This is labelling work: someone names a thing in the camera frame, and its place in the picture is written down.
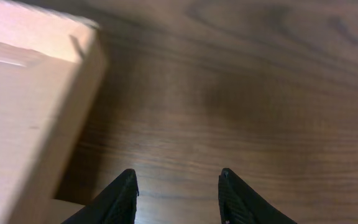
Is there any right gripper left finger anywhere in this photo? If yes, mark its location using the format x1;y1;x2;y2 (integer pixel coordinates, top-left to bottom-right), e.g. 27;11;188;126
62;169;139;224

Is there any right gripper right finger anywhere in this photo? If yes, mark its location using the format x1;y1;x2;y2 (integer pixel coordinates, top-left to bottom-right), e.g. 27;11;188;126
218;168;296;224

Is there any cardboard box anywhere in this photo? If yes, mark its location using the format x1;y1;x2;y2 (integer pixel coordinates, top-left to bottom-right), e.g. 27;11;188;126
0;1;107;223

